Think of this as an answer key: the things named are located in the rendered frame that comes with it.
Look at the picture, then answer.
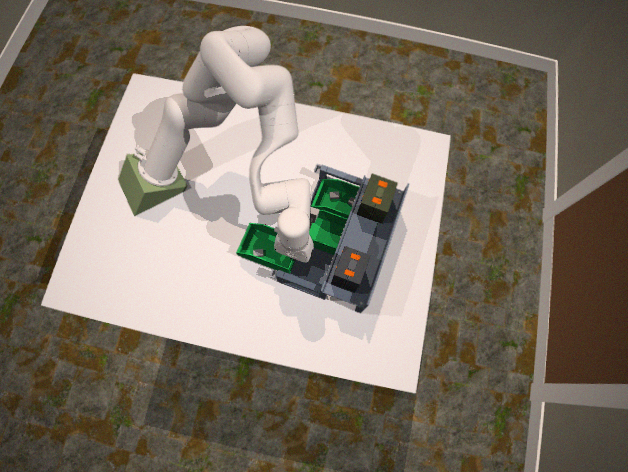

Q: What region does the green bin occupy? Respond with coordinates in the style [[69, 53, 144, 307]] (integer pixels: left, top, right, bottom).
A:
[[312, 179, 359, 219], [309, 210, 347, 255], [238, 223, 295, 274]]

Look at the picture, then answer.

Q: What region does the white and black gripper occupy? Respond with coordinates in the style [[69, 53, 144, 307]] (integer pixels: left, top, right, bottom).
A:
[[274, 234, 314, 262]]

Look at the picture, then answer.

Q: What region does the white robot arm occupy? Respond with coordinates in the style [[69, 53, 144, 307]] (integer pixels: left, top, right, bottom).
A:
[[135, 26, 319, 252]]

